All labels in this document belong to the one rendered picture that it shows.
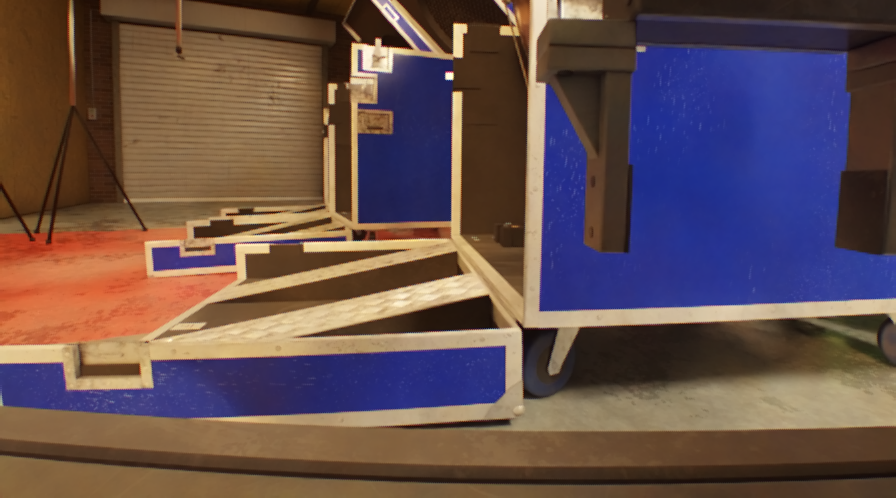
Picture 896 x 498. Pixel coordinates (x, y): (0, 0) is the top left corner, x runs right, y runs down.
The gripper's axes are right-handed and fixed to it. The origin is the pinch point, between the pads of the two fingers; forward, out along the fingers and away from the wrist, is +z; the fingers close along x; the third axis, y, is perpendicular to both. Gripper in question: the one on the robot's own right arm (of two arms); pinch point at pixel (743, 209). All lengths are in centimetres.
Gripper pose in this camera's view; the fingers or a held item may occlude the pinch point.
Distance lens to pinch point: 25.1
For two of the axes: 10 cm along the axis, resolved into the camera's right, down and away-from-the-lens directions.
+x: 10.0, 0.1, -0.2
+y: -0.2, 0.9, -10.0
